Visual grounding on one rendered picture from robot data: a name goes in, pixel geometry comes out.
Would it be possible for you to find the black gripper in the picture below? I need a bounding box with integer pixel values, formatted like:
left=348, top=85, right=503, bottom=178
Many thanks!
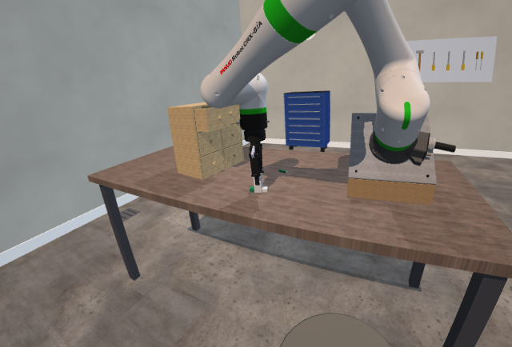
left=244, top=129, right=266, bottom=193

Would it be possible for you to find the light wooden chest of drawers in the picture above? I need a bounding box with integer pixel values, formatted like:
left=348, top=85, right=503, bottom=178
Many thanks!
left=167, top=106, right=231, bottom=180

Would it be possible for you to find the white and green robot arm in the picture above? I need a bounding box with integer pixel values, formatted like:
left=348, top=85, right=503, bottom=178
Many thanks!
left=200, top=0, right=456, bottom=165

